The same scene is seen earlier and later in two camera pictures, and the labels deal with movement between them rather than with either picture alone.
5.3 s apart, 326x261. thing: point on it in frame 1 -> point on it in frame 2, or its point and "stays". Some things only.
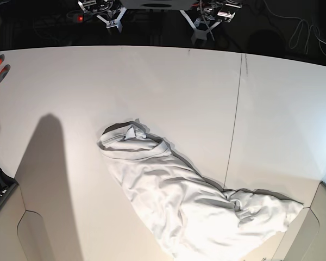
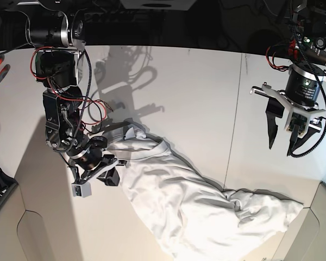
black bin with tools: (1, 185) stays
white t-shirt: (195, 219) stays
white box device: (158, 4) stays
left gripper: (116, 23) -> (88, 161)
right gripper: (198, 35) -> (301, 97)
